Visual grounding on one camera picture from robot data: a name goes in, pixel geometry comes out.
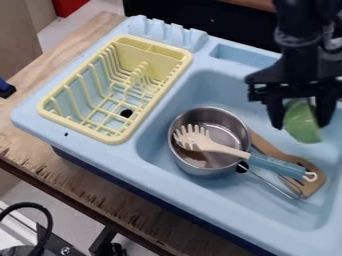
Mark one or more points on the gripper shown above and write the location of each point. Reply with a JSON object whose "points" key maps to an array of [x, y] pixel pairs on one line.
{"points": [[297, 71]]}

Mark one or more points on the green toy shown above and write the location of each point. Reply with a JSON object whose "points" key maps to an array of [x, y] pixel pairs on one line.
{"points": [[302, 123]]}

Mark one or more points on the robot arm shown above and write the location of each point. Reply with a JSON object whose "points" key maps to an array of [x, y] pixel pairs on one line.
{"points": [[299, 20]]}

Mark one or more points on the toy sink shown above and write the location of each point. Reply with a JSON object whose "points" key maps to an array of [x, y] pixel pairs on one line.
{"points": [[214, 133]]}

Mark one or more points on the wooden spatula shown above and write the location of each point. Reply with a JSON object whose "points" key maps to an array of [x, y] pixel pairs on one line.
{"points": [[289, 163]]}

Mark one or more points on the silver pot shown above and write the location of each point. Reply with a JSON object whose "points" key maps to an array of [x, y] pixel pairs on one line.
{"points": [[209, 141]]}

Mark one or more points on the yellow dish rack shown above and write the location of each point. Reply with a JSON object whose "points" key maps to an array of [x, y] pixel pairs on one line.
{"points": [[116, 88]]}

